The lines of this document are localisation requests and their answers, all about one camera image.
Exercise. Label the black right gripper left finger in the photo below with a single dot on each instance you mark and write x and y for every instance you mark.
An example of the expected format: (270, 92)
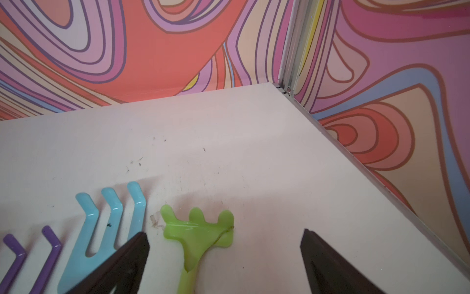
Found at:
(121, 273)

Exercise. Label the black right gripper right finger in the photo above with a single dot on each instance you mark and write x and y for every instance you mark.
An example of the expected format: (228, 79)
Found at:
(330, 273)

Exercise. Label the purple rake pink handle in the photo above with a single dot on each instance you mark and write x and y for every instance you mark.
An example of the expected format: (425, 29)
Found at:
(20, 257)

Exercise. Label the green small rake wooden handle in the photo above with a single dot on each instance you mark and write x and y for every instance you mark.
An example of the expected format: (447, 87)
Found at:
(196, 237)

